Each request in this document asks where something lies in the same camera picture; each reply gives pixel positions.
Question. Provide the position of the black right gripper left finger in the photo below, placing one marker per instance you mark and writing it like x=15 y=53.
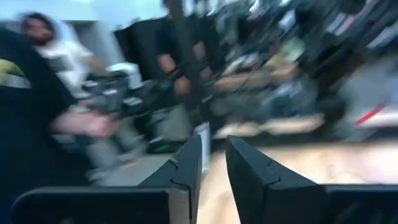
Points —
x=174 y=193

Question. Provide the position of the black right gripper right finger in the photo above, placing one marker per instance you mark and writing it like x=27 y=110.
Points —
x=264 y=193

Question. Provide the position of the person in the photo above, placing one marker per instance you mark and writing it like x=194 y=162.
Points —
x=25 y=124
x=62 y=56
x=146 y=40

